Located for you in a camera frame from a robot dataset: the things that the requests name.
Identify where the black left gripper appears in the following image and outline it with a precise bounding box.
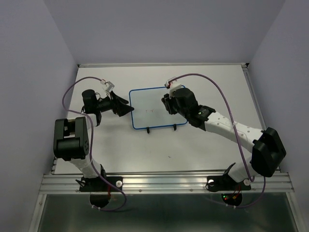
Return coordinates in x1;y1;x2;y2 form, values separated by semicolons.
95;90;134;116

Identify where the blue framed whiteboard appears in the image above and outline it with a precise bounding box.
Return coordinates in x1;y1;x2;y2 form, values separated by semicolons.
129;87;187;130

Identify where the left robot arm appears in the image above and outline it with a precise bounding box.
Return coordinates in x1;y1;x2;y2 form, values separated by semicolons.
53;89;134;192

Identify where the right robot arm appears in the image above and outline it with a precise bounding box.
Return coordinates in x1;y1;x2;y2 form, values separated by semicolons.
161;87;286;192

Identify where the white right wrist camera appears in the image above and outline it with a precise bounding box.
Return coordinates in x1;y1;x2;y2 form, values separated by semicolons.
164;78;182;95

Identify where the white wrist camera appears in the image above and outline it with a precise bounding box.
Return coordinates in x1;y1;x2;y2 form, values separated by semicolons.
100;79;114;94
164;78;182;95

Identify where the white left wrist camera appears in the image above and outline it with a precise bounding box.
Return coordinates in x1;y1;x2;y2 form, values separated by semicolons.
100;79;114;94

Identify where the aluminium table edge rail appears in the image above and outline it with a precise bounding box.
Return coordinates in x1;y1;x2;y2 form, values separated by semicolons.
77;62;249;68

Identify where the aluminium right side rail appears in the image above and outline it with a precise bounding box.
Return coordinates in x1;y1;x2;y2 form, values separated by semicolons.
242;63;281;170

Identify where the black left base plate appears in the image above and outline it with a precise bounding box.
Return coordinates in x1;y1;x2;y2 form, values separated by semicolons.
75;176;123;192

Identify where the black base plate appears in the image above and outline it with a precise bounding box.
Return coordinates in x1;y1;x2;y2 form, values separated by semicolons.
75;176;123;192
205;175;251;192

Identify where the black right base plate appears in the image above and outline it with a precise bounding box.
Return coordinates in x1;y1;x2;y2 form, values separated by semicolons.
205;175;251;192

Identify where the aluminium front mounting rail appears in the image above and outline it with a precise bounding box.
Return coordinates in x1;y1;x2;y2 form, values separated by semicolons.
39;171;294;195

